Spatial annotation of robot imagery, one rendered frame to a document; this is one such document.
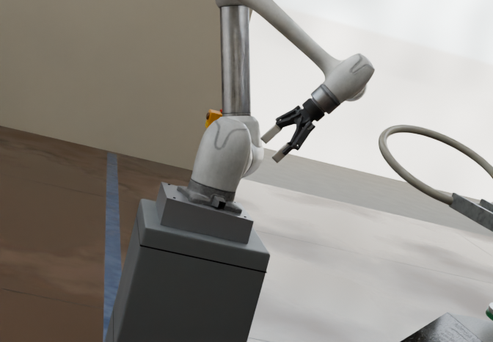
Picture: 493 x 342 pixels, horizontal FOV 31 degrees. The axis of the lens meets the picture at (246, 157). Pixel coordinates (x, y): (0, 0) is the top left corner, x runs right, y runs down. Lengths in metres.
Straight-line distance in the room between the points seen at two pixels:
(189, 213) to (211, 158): 0.19
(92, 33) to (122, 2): 0.41
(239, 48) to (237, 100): 0.18
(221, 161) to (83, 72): 5.96
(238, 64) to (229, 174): 0.42
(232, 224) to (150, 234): 0.27
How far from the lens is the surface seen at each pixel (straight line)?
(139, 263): 2.70
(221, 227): 2.75
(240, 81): 3.00
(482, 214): 2.81
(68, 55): 8.66
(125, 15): 8.64
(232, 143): 2.78
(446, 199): 2.95
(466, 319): 2.66
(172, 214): 2.73
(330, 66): 2.93
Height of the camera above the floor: 1.43
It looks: 8 degrees down
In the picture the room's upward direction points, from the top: 15 degrees clockwise
